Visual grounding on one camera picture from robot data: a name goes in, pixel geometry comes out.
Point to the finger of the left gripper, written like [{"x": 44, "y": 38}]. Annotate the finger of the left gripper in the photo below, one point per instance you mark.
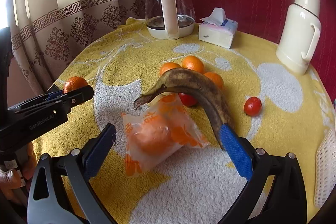
[
  {"x": 52, "y": 92},
  {"x": 75, "y": 97}
]

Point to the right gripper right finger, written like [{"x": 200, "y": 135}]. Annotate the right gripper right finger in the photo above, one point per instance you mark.
[{"x": 286, "y": 201}]

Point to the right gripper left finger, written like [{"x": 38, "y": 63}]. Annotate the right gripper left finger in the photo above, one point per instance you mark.
[{"x": 48, "y": 201}]

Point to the red tomato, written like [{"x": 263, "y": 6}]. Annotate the red tomato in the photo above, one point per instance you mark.
[
  {"x": 252, "y": 106},
  {"x": 188, "y": 100}
]

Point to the bagged orange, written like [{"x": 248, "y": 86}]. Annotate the bagged orange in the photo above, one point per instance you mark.
[{"x": 160, "y": 131}]

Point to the person's left hand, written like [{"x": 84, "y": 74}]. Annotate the person's left hand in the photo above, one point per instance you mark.
[{"x": 11, "y": 180}]

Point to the white plastic basket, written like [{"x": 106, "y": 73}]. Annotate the white plastic basket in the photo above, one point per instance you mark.
[{"x": 325, "y": 169}]

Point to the beige patterned curtain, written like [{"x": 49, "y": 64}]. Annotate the beige patterned curtain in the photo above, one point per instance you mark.
[{"x": 47, "y": 35}]

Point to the yellow white towel cloth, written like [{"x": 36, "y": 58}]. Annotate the yellow white towel cloth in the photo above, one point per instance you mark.
[{"x": 193, "y": 185}]

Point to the tissue pack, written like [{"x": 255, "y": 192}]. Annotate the tissue pack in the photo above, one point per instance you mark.
[{"x": 217, "y": 29}]

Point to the cream thermos flask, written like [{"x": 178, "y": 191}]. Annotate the cream thermos flask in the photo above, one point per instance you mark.
[{"x": 300, "y": 35}]

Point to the glass kettle pink handle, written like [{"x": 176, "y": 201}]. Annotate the glass kettle pink handle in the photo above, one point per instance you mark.
[{"x": 169, "y": 19}]

